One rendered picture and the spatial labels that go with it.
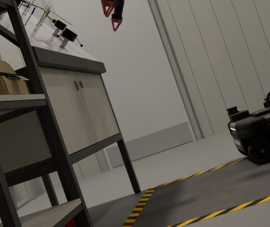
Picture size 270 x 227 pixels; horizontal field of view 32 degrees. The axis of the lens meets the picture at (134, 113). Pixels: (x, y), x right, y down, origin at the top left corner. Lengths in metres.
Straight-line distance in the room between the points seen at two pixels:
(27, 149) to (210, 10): 3.74
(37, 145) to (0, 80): 0.42
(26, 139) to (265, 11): 3.94
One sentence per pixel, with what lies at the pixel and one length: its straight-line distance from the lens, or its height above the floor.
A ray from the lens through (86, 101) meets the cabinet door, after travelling 2.53.
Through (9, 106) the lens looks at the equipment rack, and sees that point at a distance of 1.53.
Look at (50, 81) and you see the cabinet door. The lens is 2.11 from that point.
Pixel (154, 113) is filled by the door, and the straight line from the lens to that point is 5.20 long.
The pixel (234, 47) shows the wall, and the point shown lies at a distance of 5.35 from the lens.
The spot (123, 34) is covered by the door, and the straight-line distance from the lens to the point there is 5.29.
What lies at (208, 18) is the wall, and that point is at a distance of 5.37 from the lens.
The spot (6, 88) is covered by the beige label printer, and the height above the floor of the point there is 0.69.
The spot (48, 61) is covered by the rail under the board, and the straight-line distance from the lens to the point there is 2.05.
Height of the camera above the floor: 0.46
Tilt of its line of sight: 1 degrees up
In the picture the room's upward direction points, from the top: 19 degrees counter-clockwise
